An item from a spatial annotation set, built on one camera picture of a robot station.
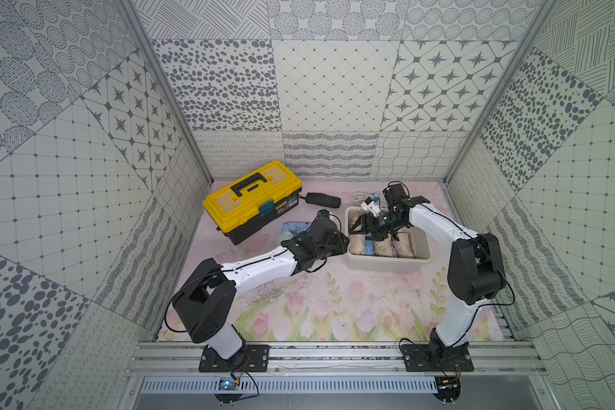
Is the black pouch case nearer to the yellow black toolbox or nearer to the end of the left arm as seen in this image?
the yellow black toolbox

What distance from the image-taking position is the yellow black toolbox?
898 millimetres

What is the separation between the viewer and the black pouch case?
1116 mm

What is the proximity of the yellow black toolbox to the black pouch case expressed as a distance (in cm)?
10
